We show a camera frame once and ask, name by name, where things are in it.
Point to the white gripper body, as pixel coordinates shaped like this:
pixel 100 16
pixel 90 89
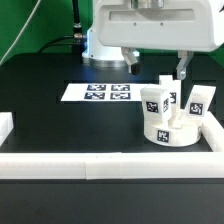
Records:
pixel 191 25

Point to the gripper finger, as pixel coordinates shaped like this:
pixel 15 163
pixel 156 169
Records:
pixel 131 56
pixel 185 58

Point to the white round stool seat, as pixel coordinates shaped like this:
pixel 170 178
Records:
pixel 177 133

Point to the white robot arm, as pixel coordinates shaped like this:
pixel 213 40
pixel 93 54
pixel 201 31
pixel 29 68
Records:
pixel 103 55

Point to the white AprilTag marker sheet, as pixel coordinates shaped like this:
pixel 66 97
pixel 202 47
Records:
pixel 96 92

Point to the white front fence bar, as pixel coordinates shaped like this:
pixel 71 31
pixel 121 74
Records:
pixel 89 166

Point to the white left fence block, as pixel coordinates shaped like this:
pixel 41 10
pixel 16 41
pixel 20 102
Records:
pixel 6 125

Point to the black cable vertical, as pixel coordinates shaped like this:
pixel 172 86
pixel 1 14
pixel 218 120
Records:
pixel 76 15

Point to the black cable horizontal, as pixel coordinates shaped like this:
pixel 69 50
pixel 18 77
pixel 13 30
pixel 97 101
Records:
pixel 74 42

